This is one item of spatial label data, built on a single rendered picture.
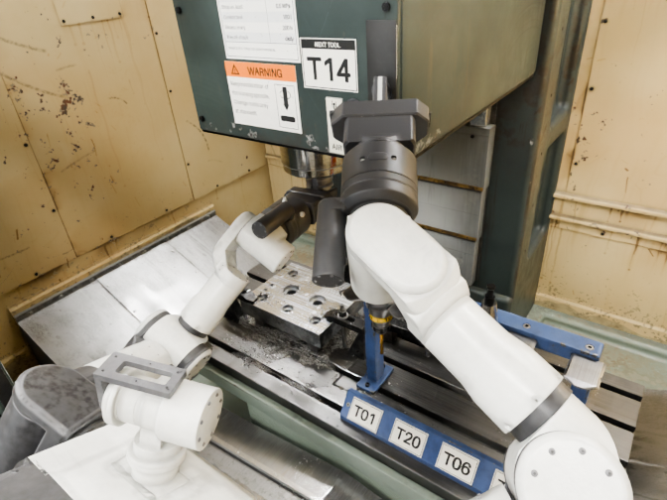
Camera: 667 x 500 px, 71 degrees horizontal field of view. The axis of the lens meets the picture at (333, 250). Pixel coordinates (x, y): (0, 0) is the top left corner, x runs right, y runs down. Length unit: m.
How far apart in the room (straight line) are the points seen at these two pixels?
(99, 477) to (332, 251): 0.35
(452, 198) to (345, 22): 0.85
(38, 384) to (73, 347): 1.10
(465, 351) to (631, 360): 1.52
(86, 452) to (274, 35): 0.61
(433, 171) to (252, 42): 0.77
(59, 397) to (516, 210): 1.17
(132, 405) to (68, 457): 0.11
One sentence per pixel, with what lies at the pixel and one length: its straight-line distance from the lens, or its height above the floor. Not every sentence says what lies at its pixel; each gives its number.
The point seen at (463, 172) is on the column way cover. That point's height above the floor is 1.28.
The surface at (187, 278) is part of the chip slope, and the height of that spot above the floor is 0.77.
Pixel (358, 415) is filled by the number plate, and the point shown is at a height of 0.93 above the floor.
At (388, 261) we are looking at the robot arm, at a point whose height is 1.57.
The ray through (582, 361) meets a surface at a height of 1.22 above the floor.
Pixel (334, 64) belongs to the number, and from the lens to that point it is 0.72.
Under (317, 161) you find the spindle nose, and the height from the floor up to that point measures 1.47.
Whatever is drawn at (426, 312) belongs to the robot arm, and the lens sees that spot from 0.44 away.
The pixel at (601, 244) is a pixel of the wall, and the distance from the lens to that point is 1.83.
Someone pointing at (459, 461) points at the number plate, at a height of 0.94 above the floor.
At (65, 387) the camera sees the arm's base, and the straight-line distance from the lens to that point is 0.75.
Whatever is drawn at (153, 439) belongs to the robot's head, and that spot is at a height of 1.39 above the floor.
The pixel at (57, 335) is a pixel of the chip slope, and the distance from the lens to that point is 1.87.
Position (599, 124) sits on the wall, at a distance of 1.68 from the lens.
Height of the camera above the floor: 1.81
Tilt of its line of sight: 31 degrees down
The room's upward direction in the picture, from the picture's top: 5 degrees counter-clockwise
